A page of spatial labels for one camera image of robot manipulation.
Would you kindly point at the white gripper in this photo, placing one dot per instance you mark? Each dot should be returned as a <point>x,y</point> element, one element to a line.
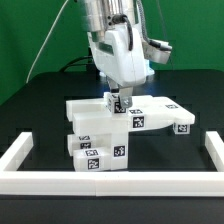
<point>123,66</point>

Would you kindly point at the white tagged cube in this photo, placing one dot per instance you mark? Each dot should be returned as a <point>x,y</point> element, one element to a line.
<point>181,129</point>
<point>113,103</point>

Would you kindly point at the white chair back piece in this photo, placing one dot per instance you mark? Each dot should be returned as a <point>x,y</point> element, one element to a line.
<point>92,116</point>

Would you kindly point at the white chair seat piece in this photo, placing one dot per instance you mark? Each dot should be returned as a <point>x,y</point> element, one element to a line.
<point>115,151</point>

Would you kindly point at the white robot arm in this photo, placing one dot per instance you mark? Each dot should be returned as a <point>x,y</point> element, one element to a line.
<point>103,15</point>

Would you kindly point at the white U-shaped frame fence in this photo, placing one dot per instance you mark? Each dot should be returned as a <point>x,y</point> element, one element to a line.
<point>13,181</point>

